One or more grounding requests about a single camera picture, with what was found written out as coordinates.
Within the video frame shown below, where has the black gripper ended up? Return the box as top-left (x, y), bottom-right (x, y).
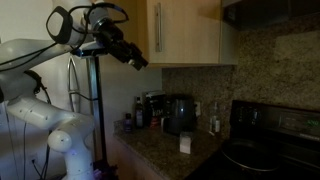
top-left (96, 20), bottom-right (148, 70)

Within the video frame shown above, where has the wooden cabinet door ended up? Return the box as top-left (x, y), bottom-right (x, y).
top-left (145, 0), bottom-right (221, 66)

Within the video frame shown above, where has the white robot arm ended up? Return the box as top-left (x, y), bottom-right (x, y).
top-left (0, 0), bottom-right (148, 180)

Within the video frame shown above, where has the black vertical stand pole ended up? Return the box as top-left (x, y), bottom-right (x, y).
top-left (87, 57), bottom-right (107, 165)

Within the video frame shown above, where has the dark printed box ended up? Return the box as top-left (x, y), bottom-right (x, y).
top-left (144, 90), bottom-right (166, 128)

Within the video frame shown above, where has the dark glass bottle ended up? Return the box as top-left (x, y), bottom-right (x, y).
top-left (135, 97), bottom-right (143, 128)

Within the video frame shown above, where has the small purple jar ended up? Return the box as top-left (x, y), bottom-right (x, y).
top-left (124, 113), bottom-right (133, 132)

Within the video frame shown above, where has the black coffee maker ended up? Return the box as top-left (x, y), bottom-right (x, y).
top-left (163, 94), bottom-right (197, 136)

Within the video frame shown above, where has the small white box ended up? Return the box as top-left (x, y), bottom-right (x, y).
top-left (179, 132), bottom-right (192, 154)

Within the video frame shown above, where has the black range hood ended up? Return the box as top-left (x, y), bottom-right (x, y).
top-left (222, 0), bottom-right (320, 31)

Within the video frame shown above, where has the clear spray bottle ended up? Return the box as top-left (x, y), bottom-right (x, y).
top-left (210, 102), bottom-right (220, 135)

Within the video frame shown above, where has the dark frying pan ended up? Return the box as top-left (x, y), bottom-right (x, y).
top-left (221, 139), bottom-right (279, 172)

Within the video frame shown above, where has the black stove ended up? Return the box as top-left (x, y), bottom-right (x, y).
top-left (184, 100), bottom-right (320, 180)

